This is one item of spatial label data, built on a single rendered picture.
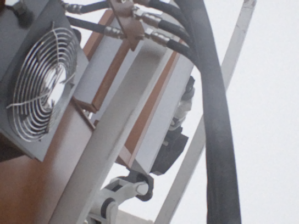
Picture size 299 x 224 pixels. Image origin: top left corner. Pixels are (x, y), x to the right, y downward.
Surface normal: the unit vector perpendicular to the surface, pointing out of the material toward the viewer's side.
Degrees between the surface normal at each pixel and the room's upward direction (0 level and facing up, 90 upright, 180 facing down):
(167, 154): 90
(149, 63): 89
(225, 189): 94
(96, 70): 90
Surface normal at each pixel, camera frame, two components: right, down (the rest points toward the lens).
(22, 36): -0.13, -0.36
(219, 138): -0.39, -0.37
